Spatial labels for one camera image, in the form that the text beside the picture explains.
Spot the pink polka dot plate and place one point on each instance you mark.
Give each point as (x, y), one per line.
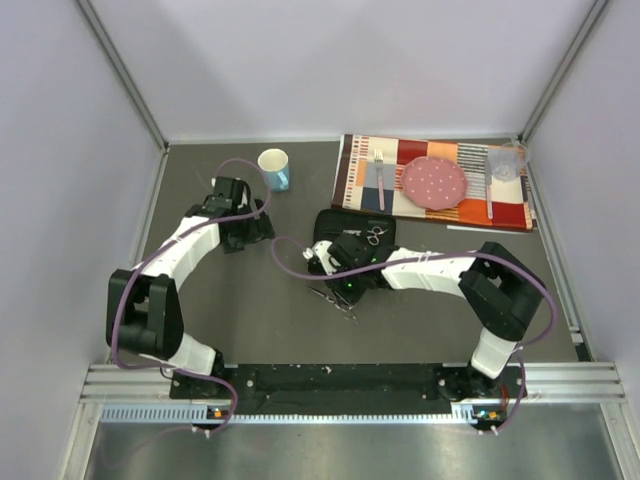
(434, 183)

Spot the clear plastic cup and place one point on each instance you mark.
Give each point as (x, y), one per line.
(508, 160)

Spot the colourful patterned placemat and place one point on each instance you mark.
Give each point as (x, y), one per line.
(355, 186)

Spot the silver thinning scissors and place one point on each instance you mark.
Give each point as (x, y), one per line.
(346, 309)

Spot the silver straight scissors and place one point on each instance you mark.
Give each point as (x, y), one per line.
(374, 236)

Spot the grey slotted cable duct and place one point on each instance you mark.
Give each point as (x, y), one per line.
(207, 415)

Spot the pink handled fork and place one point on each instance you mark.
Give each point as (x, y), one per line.
(379, 166)

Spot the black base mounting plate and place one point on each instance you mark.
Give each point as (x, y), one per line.
(414, 388)

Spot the black zip tool case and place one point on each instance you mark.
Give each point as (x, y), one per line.
(330, 223)

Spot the pink handled knife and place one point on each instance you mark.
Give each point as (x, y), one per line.
(488, 189)

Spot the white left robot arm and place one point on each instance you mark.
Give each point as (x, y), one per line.
(144, 315)

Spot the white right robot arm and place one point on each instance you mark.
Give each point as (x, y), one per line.
(503, 293)

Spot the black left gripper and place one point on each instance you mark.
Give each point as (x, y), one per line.
(258, 229)

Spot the blue ceramic mug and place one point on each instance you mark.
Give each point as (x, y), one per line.
(275, 165)

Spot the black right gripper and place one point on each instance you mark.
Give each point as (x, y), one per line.
(345, 297)

